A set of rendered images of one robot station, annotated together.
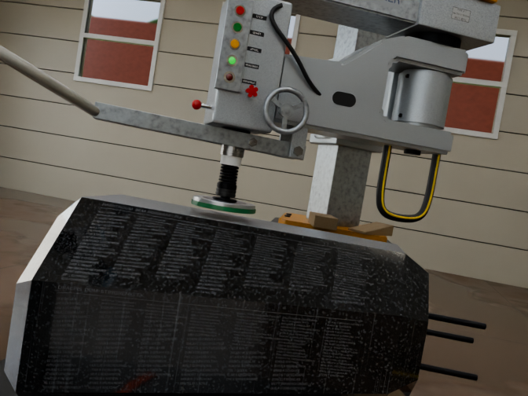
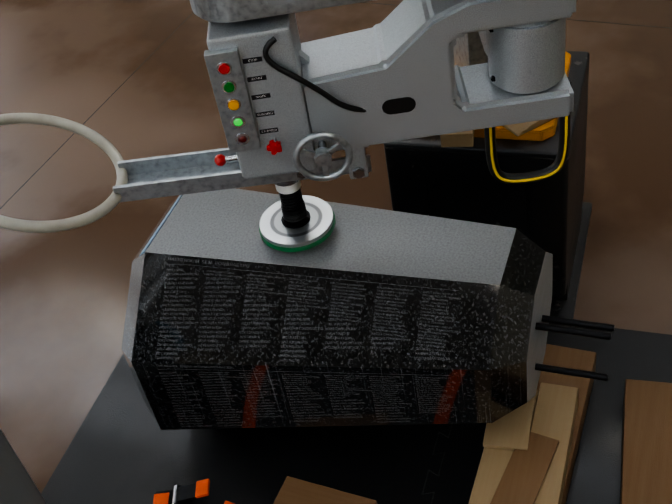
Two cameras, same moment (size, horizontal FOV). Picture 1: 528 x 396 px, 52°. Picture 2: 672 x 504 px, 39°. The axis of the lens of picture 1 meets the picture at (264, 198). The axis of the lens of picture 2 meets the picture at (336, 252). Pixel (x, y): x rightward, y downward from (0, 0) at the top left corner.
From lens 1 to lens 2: 1.75 m
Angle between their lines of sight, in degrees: 43
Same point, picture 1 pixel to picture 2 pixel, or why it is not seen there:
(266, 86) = (292, 128)
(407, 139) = (502, 120)
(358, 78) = (411, 76)
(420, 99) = (512, 64)
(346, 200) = not seen: hidden behind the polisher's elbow
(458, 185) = not seen: outside the picture
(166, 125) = (197, 186)
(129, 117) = (154, 191)
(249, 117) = (284, 163)
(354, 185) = not seen: hidden behind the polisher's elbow
